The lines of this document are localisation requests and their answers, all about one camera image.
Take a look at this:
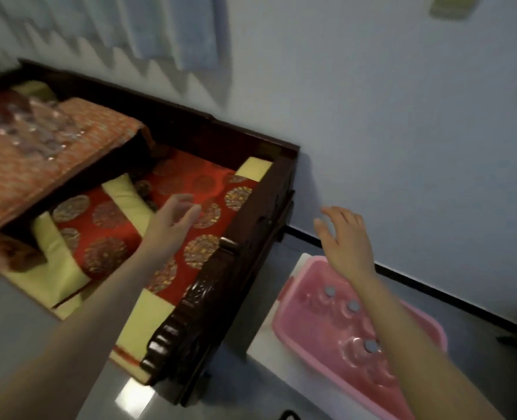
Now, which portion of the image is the person's right hand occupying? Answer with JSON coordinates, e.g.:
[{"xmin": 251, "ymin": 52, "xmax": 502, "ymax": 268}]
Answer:
[{"xmin": 313, "ymin": 206, "xmax": 376, "ymax": 285}]

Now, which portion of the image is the person's left hand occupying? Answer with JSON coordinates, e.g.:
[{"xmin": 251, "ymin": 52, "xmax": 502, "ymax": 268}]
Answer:
[{"xmin": 138, "ymin": 192, "xmax": 202, "ymax": 270}]

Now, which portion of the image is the dark wooden sofa bench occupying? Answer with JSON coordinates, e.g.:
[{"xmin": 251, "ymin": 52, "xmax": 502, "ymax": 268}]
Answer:
[{"xmin": 0, "ymin": 58, "xmax": 301, "ymax": 407}]

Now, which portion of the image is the pink plastic basin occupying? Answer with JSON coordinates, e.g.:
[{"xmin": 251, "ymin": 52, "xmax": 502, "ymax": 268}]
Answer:
[{"xmin": 271, "ymin": 255, "xmax": 448, "ymax": 420}]

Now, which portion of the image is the group of clear water bottles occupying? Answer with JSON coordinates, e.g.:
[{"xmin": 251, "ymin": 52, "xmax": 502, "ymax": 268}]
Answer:
[{"xmin": 0, "ymin": 93, "xmax": 86, "ymax": 160}]

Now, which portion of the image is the person's right forearm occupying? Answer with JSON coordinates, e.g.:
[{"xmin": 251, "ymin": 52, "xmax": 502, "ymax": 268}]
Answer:
[{"xmin": 352, "ymin": 268, "xmax": 506, "ymax": 420}]

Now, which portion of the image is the person's left forearm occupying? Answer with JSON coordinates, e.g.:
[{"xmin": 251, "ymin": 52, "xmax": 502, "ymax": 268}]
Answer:
[{"xmin": 0, "ymin": 251, "xmax": 156, "ymax": 420}]

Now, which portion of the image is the red yellow silk pillow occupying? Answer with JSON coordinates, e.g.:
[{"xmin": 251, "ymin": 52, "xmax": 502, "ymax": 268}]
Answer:
[{"xmin": 4, "ymin": 173, "xmax": 156, "ymax": 310}]

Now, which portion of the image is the white square stool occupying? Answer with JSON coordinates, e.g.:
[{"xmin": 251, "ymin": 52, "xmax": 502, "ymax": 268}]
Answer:
[{"xmin": 246, "ymin": 252, "xmax": 373, "ymax": 420}]

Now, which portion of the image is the orange patterned cloth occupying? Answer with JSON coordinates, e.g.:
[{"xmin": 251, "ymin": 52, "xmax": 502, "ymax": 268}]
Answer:
[{"xmin": 0, "ymin": 96, "xmax": 154, "ymax": 258}]

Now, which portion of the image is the white pleated curtain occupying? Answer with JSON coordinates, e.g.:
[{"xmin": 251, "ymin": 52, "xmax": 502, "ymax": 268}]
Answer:
[{"xmin": 0, "ymin": 0, "xmax": 224, "ymax": 73}]

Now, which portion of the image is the yellowish wall plate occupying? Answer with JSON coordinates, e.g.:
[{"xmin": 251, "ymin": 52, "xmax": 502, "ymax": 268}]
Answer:
[{"xmin": 429, "ymin": 0, "xmax": 480, "ymax": 20}]

